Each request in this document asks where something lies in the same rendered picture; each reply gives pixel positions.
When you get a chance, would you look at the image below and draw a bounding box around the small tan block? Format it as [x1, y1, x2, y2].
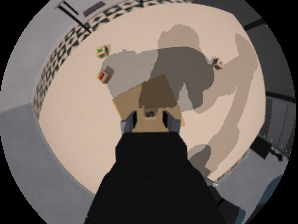
[212, 58, 224, 70]
[96, 45, 109, 59]
[144, 106, 156, 120]
[96, 69, 112, 84]

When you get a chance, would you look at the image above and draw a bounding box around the tan square mat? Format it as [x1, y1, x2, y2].
[112, 74, 185, 132]

